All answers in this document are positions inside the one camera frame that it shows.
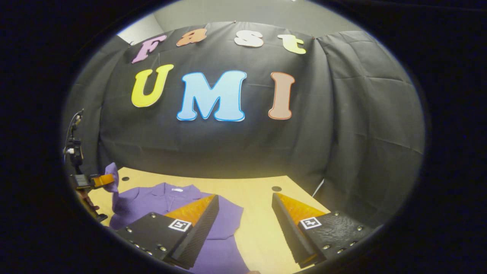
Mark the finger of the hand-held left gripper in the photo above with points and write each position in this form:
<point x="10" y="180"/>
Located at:
<point x="85" y="180"/>

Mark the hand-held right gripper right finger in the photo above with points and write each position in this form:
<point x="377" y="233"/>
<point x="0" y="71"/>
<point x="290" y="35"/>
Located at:
<point x="291" y="232"/>

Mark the purple button-up shirt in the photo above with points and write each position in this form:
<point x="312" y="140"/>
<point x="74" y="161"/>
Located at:
<point x="152" y="201"/>

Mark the black backdrop cloth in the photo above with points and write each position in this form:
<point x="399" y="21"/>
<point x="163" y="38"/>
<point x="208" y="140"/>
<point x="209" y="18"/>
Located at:
<point x="236" y="148"/>

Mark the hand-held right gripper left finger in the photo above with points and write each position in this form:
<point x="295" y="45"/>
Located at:
<point x="198" y="236"/>

